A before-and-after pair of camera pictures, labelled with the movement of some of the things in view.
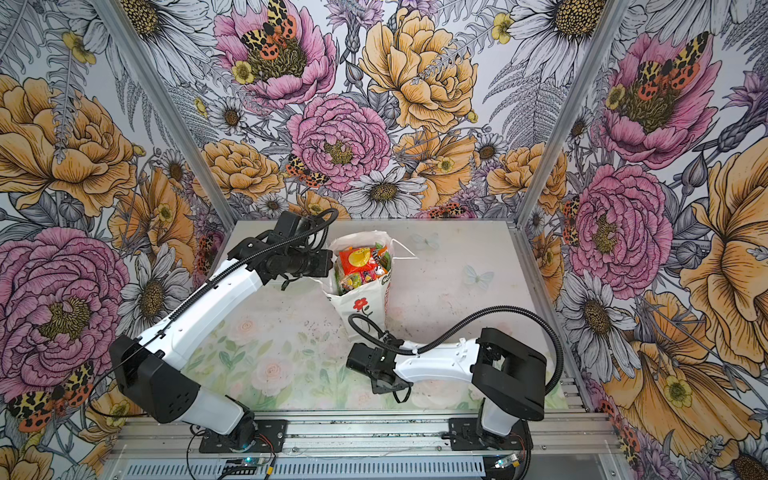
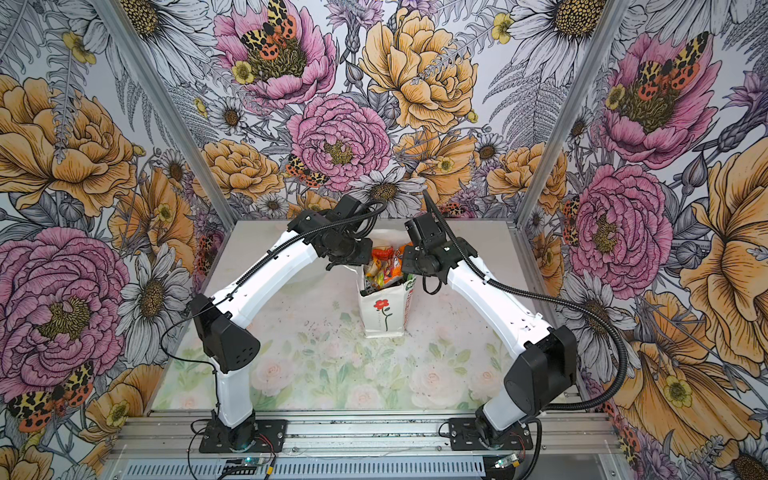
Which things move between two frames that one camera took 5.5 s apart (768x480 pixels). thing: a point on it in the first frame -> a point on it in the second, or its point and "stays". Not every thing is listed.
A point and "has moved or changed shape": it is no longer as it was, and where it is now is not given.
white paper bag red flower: (361, 309) -> (386, 312)
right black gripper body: (379, 388) -> (413, 262)
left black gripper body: (308, 263) -> (350, 250)
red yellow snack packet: (356, 260) has moved or changed shape
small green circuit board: (511, 460) stays
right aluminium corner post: (611, 18) stays
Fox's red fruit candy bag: (360, 278) -> (392, 273)
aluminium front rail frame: (593, 432) stays
